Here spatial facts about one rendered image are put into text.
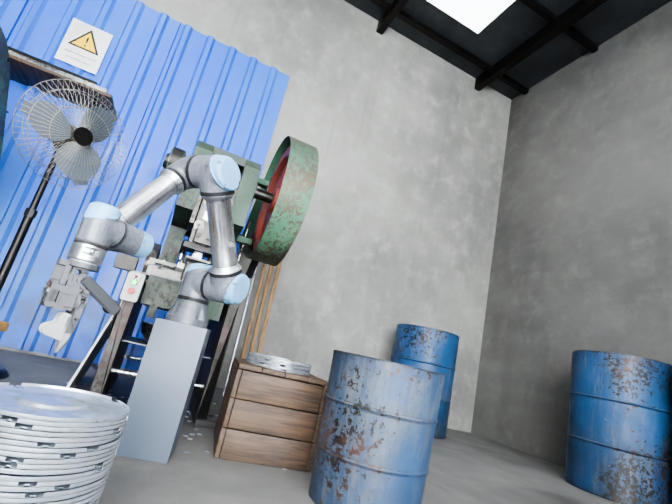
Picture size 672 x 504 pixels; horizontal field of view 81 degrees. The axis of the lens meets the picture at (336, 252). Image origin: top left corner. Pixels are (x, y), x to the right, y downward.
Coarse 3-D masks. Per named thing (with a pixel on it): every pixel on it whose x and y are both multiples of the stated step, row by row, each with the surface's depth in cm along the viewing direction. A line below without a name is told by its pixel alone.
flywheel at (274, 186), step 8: (288, 152) 250; (280, 160) 270; (280, 168) 270; (272, 176) 281; (280, 176) 271; (272, 184) 279; (280, 184) 261; (272, 192) 280; (272, 200) 250; (264, 208) 281; (272, 208) 249; (264, 216) 279; (256, 224) 280; (264, 224) 271; (256, 232) 270; (256, 240) 260
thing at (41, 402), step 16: (0, 384) 83; (32, 384) 89; (0, 400) 73; (16, 400) 75; (32, 400) 75; (48, 400) 78; (64, 400) 80; (80, 400) 83; (96, 400) 89; (112, 400) 92; (16, 416) 66; (32, 416) 67; (48, 416) 70; (64, 416) 72; (80, 416) 74; (96, 416) 77; (112, 416) 79
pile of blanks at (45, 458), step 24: (0, 432) 67; (24, 432) 66; (48, 432) 67; (72, 432) 70; (96, 432) 73; (120, 432) 81; (0, 456) 64; (24, 456) 65; (48, 456) 67; (72, 456) 70; (96, 456) 74; (0, 480) 64; (24, 480) 65; (48, 480) 67; (72, 480) 70; (96, 480) 77
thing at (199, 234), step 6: (204, 204) 227; (198, 210) 225; (204, 210) 227; (198, 216) 225; (204, 216) 226; (198, 222) 223; (204, 222) 226; (192, 228) 222; (198, 228) 221; (204, 228) 225; (192, 234) 222; (198, 234) 219; (204, 234) 222; (192, 240) 221; (198, 240) 220; (204, 240) 221; (204, 246) 224; (210, 246) 225
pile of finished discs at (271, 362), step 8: (248, 360) 180; (256, 360) 168; (264, 360) 166; (272, 360) 174; (280, 360) 165; (288, 360) 183; (272, 368) 164; (280, 368) 165; (288, 368) 174; (296, 368) 167; (304, 368) 170
